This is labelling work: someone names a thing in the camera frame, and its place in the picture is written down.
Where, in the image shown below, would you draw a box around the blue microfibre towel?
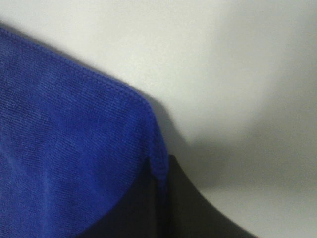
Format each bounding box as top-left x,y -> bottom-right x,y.
0,29 -> 169,238

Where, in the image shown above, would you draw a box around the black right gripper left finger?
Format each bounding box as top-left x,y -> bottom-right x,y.
77,160 -> 163,238

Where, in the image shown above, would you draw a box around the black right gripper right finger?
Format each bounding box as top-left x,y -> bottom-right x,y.
165,155 -> 255,238

